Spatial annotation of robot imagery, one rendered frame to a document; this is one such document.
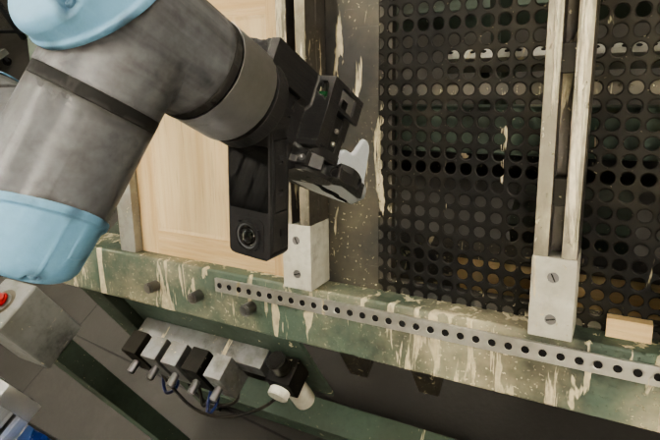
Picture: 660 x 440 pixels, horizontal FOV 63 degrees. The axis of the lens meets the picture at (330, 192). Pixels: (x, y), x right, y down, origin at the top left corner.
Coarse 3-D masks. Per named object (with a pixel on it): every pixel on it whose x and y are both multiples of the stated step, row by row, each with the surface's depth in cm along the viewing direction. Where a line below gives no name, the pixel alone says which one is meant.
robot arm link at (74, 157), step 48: (0, 96) 32; (48, 96) 27; (96, 96) 28; (0, 144) 27; (48, 144) 27; (96, 144) 28; (144, 144) 31; (0, 192) 27; (48, 192) 27; (96, 192) 29; (0, 240) 27; (48, 240) 28; (96, 240) 31
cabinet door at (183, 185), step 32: (224, 0) 103; (256, 0) 99; (256, 32) 101; (160, 128) 117; (160, 160) 119; (192, 160) 114; (224, 160) 110; (160, 192) 121; (192, 192) 116; (224, 192) 112; (160, 224) 123; (192, 224) 118; (224, 224) 113; (192, 256) 119; (224, 256) 115
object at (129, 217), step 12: (132, 180) 122; (132, 192) 123; (120, 204) 124; (132, 204) 123; (120, 216) 125; (132, 216) 123; (120, 228) 126; (132, 228) 124; (120, 240) 127; (132, 240) 125
